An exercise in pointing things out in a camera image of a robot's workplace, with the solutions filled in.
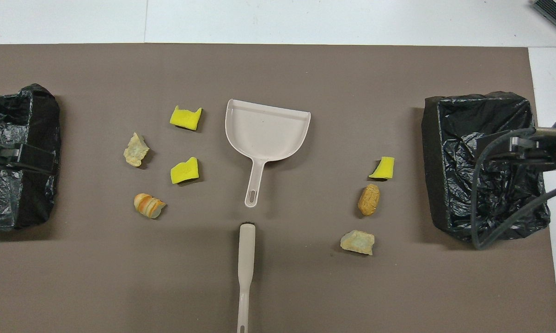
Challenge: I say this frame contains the pale beige foam chunk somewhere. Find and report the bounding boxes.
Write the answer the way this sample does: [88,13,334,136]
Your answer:
[123,132,150,167]

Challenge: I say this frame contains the orange striped croissant toy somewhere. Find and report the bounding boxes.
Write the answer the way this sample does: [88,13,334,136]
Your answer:
[134,193,167,219]

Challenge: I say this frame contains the yellow sponge piece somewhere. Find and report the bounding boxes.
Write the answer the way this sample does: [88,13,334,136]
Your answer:
[170,105,202,131]
[170,157,200,185]

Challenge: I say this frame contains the small yellow sponge wedge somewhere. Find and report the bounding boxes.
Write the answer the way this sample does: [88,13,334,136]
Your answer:
[369,156,395,181]

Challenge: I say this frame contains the brown peanut shaped bread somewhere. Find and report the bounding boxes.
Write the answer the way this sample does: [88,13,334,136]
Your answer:
[357,184,381,217]

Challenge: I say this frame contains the pale greenish foam chunk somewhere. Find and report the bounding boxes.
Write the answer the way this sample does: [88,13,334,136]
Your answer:
[340,230,375,256]

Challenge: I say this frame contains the beige brush black bristles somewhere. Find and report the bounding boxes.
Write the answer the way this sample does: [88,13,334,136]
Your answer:
[237,221,257,333]

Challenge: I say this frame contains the beige plastic dustpan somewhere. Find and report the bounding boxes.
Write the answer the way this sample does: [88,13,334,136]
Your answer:
[225,99,312,209]

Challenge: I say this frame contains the bin lined black bag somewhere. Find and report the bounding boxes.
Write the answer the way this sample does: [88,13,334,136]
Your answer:
[421,91,551,243]
[0,83,61,232]

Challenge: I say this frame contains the dark grey ribbed object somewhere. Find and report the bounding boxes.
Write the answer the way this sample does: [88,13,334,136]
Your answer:
[532,0,556,40]

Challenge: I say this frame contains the brown paper table mat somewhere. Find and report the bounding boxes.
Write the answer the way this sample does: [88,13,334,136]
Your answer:
[0,43,556,333]

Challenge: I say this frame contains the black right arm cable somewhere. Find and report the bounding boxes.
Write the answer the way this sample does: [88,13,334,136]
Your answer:
[471,129,556,250]

